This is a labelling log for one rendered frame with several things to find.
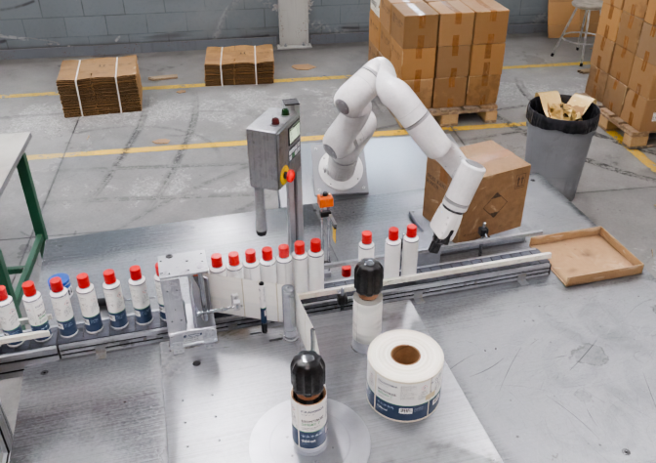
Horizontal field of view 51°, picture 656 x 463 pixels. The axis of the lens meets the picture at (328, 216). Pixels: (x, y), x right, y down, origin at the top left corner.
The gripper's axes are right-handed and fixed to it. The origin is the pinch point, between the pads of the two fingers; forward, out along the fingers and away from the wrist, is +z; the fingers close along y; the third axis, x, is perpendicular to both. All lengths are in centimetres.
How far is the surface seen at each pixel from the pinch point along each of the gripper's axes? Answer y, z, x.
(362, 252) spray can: 1.0, 6.0, -25.1
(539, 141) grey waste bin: -167, 1, 152
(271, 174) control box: 0, -14, -62
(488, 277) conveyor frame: 4.5, 5.9, 22.5
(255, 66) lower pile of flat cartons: -425, 72, 32
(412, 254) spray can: 1.9, 3.2, -8.1
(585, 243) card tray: -9, -8, 67
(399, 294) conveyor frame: 5.0, 17.4, -8.0
